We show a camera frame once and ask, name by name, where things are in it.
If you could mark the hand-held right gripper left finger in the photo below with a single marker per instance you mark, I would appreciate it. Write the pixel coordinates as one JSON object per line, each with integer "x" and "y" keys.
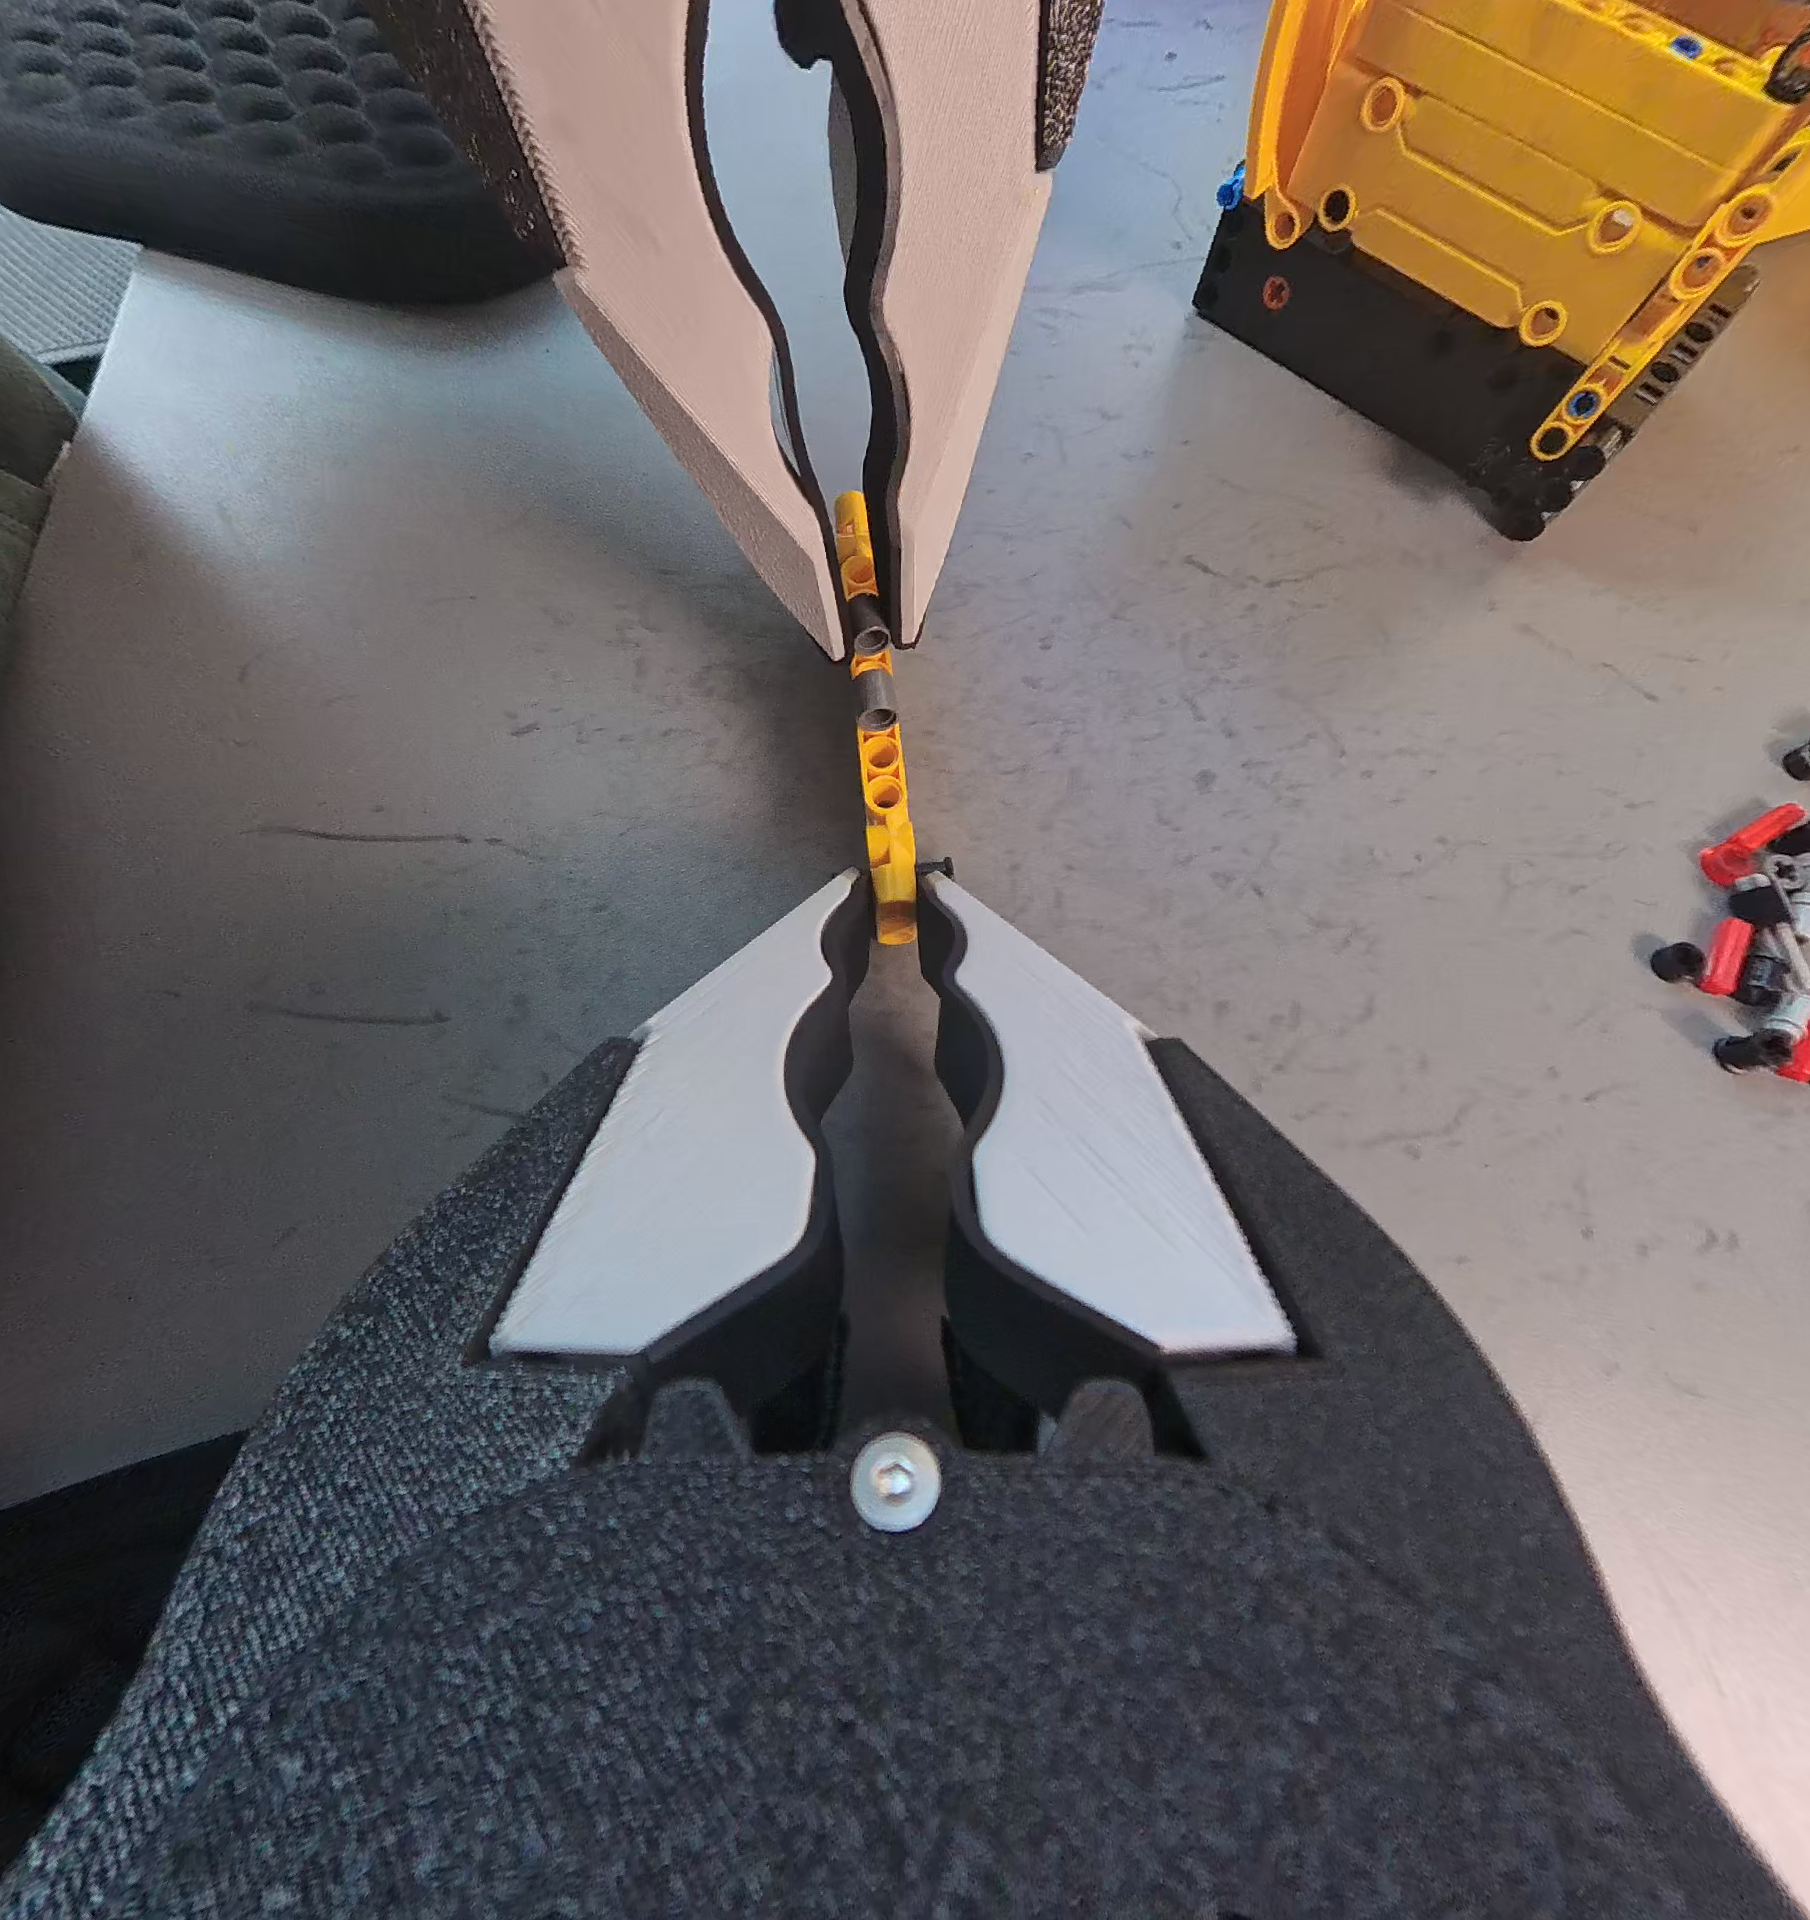
{"x": 680, "y": 1199}

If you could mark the yellow lego beam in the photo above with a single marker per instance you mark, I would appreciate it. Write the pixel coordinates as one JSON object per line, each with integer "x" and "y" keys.
{"x": 887, "y": 810}

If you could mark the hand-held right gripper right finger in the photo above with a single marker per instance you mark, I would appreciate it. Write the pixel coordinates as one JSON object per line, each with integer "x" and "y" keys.
{"x": 1117, "y": 1199}

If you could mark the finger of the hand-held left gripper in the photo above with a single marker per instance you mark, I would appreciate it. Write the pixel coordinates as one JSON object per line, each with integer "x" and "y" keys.
{"x": 621, "y": 180}
{"x": 966, "y": 225}

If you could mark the black quilted pad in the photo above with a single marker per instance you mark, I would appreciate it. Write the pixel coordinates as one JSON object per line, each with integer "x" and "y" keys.
{"x": 245, "y": 136}

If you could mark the grey ribbed mat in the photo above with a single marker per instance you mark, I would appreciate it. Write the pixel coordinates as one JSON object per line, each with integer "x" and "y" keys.
{"x": 19, "y": 278}

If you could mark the person's black pants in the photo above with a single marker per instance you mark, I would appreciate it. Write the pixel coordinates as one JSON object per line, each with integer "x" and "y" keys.
{"x": 52, "y": 1619}

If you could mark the pile of small lego pins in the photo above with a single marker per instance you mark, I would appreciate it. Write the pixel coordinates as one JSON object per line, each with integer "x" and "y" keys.
{"x": 1776, "y": 931}

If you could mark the yellow lego robot model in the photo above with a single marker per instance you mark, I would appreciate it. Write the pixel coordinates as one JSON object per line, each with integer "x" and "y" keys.
{"x": 1521, "y": 194}

